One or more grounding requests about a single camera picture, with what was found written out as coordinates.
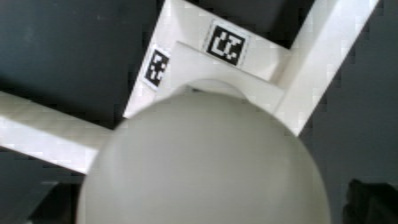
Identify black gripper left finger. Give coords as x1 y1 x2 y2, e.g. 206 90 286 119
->
0 179 85 224

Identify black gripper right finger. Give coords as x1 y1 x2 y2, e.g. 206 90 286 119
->
343 179 398 224

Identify white lamp bulb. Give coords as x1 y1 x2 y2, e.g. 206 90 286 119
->
76 80 330 224

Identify white lamp base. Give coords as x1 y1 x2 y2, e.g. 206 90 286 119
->
124 0 289 116

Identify white L-shaped fence wall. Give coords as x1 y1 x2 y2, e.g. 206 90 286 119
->
0 0 380 173

